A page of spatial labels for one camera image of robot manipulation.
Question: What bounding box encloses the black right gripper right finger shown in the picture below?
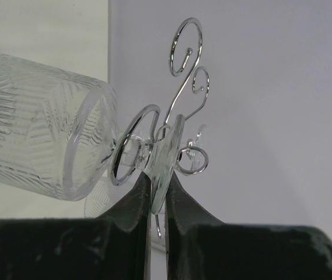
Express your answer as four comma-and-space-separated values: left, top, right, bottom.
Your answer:
165, 176, 332, 279

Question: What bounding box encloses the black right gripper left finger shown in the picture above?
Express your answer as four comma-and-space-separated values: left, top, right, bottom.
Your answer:
0, 173, 151, 279

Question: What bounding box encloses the etched clear wine glass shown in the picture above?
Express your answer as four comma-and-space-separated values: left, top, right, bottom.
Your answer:
186, 124, 207, 170

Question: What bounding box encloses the clear ribbed glass tumbler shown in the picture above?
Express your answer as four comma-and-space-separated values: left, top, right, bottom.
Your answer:
0, 45, 186, 215

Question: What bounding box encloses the chrome wine glass rack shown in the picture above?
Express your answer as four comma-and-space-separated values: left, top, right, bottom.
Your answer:
110, 17, 210, 237

